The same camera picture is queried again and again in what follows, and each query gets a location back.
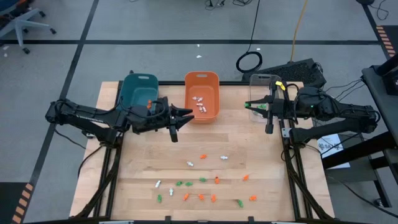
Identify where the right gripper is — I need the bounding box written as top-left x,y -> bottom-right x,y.
245,81 -> 296,134

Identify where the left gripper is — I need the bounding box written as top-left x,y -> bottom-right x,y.
132,96 -> 195,143

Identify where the clear plastic bin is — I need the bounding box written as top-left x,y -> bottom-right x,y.
248,73 -> 284,123

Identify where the orange plastic bin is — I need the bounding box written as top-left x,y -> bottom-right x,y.
183,71 -> 221,124

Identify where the black computer case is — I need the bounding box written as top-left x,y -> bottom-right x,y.
241,58 -> 328,94

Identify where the teal plastic bin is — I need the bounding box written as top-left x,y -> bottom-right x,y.
119,72 -> 160,113

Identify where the white printed paper sheet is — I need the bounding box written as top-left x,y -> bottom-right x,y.
317,133 -> 351,170

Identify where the black side desk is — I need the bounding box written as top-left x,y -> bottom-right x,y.
322,54 -> 398,209

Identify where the grey-legged office chair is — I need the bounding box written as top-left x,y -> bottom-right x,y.
0,0 -> 57,54

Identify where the black cable with coil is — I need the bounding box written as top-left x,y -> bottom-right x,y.
235,0 -> 264,74

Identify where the thin yellow cable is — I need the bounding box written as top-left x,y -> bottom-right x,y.
289,0 -> 309,62

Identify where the black cable bundle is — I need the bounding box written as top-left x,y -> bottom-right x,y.
203,0 -> 251,7

